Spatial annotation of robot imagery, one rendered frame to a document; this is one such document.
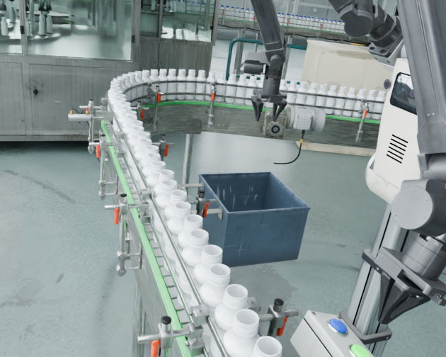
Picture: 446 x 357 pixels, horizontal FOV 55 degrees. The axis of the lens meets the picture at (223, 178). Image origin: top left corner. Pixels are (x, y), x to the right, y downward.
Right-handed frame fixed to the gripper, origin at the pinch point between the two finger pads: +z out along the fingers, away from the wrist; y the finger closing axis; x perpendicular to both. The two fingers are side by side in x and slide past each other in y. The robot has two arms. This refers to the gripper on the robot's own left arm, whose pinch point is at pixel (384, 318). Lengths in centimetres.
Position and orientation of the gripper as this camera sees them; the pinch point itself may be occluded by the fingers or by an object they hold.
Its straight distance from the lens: 72.6
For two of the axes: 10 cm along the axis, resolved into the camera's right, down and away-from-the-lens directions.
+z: -4.4, 8.7, 2.4
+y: 3.5, 4.1, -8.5
